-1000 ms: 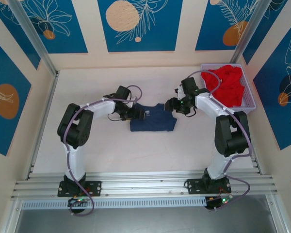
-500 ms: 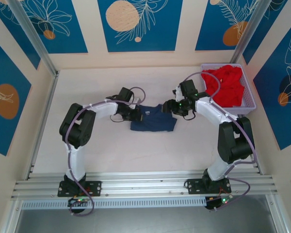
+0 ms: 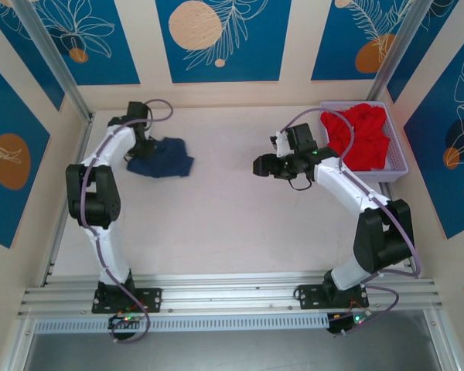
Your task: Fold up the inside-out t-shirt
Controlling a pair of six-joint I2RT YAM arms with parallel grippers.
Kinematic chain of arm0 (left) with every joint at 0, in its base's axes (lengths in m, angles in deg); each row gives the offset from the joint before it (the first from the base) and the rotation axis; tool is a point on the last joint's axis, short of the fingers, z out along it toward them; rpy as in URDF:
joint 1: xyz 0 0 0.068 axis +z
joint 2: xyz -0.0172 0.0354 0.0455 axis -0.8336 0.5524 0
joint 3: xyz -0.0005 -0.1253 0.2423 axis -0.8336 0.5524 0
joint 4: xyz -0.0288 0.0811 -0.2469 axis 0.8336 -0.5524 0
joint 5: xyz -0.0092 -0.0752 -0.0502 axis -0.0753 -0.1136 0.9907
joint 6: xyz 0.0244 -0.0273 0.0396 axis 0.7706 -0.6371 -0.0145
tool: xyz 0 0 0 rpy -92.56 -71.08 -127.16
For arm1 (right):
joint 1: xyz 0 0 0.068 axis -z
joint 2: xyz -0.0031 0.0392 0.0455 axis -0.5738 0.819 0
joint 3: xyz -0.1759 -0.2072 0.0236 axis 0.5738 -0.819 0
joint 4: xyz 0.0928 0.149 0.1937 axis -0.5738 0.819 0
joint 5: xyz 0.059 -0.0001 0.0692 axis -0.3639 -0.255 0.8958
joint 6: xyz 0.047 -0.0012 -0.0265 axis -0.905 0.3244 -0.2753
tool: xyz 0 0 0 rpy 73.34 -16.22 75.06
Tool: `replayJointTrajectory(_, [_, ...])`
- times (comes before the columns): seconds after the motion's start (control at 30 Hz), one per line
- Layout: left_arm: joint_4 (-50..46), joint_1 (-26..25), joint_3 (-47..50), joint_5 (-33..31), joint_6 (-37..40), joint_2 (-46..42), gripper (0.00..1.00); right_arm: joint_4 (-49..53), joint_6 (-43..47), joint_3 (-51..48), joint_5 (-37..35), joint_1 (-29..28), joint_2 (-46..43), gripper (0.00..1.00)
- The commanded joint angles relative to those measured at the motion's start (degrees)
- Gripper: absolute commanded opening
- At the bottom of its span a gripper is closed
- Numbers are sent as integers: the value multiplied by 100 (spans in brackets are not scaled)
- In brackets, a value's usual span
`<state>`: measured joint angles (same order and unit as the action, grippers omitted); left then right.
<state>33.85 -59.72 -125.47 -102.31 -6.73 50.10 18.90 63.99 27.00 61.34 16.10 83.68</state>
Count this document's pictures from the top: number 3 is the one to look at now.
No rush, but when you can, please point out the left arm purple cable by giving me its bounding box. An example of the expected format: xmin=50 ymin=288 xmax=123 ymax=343
xmin=79 ymin=98 xmax=175 ymax=344

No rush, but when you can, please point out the lavender plastic basket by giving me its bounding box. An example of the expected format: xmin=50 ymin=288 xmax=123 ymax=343
xmin=319 ymin=100 xmax=410 ymax=183

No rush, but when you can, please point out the aluminium frame leg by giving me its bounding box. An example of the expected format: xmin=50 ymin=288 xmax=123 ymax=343
xmin=423 ymin=308 xmax=464 ymax=371
xmin=0 ymin=315 xmax=38 ymax=371

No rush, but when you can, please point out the blue poster with white leaves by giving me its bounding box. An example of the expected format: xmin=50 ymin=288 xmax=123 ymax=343
xmin=386 ymin=0 xmax=464 ymax=104
xmin=0 ymin=0 xmax=66 ymax=112

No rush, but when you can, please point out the blue poster, small orange circle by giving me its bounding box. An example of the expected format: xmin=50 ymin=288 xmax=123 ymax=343
xmin=25 ymin=0 xmax=141 ymax=87

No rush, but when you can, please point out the right gripper thin black wire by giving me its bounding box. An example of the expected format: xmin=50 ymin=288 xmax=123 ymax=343
xmin=288 ymin=173 xmax=315 ymax=192

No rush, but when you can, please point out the grey metal sheet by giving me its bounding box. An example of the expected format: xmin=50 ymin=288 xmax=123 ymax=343
xmin=21 ymin=332 xmax=442 ymax=371

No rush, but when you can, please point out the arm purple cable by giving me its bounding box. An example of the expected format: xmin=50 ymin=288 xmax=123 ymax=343
xmin=281 ymin=107 xmax=423 ymax=337
xmin=79 ymin=98 xmax=175 ymax=344

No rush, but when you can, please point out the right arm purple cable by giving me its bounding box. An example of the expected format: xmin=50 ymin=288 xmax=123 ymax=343
xmin=281 ymin=107 xmax=423 ymax=337

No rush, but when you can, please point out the blue poster, dark circle, flower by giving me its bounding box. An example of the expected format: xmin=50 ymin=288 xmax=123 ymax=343
xmin=404 ymin=34 xmax=464 ymax=240

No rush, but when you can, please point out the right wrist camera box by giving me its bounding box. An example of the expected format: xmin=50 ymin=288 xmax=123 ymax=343
xmin=269 ymin=131 xmax=292 ymax=158

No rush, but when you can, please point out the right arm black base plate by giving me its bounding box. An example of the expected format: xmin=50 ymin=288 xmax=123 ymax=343
xmin=295 ymin=284 xmax=370 ymax=310

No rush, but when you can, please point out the aluminium frame post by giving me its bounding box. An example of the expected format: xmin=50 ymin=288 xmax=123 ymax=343
xmin=12 ymin=0 xmax=93 ymax=123
xmin=362 ymin=0 xmax=437 ymax=116

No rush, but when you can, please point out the wide aluminium mounting rail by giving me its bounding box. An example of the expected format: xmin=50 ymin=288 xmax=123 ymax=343
xmin=17 ymin=272 xmax=444 ymax=318

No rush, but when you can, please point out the red t-shirt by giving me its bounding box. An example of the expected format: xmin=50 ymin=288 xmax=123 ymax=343
xmin=319 ymin=102 xmax=391 ymax=172

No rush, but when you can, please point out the blue poster, fern, orange circle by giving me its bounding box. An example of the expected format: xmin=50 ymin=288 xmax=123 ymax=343
xmin=311 ymin=0 xmax=411 ymax=82

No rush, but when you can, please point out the blue poster with beige circle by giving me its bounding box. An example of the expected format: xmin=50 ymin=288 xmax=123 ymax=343
xmin=155 ymin=0 xmax=293 ymax=83

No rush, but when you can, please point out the blue poster, large orange circle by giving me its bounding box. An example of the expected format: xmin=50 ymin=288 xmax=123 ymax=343
xmin=0 ymin=53 xmax=51 ymax=249

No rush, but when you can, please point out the grey slotted cable duct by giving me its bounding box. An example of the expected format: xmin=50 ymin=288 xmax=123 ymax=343
xmin=34 ymin=312 xmax=329 ymax=333

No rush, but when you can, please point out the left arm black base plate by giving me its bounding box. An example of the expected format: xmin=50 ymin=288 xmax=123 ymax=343
xmin=91 ymin=288 xmax=162 ymax=314

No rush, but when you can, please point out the navy blue t-shirt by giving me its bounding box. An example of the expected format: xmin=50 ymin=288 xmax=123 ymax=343
xmin=126 ymin=137 xmax=196 ymax=179

